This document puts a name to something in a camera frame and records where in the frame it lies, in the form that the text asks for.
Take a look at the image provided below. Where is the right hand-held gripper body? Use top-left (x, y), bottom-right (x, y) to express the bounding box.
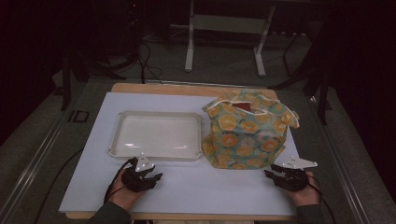
top-left (278, 155), bottom-right (318, 192)

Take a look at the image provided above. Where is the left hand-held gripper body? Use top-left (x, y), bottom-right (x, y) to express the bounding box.
top-left (120, 152), bottom-right (156, 193)

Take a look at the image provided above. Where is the white plastic tray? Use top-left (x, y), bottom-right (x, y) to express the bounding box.
top-left (107, 110), bottom-right (204, 161)

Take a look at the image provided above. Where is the fruit-print cloth bag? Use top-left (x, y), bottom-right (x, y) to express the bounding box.
top-left (200, 89), bottom-right (301, 171)

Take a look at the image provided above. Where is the person's right hand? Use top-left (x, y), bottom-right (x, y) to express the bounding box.
top-left (284, 171), bottom-right (321, 208)

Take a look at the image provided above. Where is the person's left hand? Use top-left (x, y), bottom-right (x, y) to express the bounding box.
top-left (106, 169), bottom-right (146, 213)

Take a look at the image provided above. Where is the black metal stand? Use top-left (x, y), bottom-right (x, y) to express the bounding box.
top-left (269, 31), bottom-right (332, 125)
top-left (60, 52), bottom-right (127, 111)

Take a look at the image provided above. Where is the white metal stand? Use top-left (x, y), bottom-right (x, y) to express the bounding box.
top-left (184, 0), bottom-right (276, 78)

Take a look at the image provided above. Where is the right hand-held gripper cable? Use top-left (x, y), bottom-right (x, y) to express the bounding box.
top-left (306, 174), bottom-right (337, 224)

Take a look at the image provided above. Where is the metal floor rail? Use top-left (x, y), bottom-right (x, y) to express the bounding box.
top-left (307, 96), bottom-right (372, 224)
top-left (0, 108), bottom-right (78, 224)

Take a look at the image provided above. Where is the black floor cable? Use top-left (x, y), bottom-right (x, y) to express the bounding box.
top-left (32, 148), bottom-right (84, 224)
top-left (136, 40), bottom-right (164, 85)

